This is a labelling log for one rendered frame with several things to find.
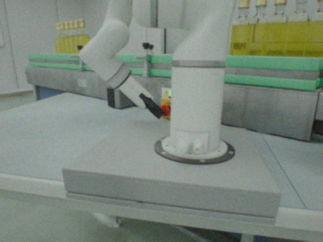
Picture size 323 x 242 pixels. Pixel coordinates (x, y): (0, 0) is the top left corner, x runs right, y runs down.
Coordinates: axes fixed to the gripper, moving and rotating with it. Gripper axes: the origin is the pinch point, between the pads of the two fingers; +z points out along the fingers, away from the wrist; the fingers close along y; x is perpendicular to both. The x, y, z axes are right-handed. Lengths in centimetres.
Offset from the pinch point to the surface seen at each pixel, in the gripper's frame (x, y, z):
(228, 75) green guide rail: 22.7, 7.3, 6.5
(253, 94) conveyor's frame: 21.4, 16.0, 11.9
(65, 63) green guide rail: -11, -78, -29
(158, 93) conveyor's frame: 6.1, -15.1, 1.9
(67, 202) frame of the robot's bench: -28.4, 21.8, -11.1
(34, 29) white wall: -25, -578, -126
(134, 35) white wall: 119, -482, 42
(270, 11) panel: 55, -3, 8
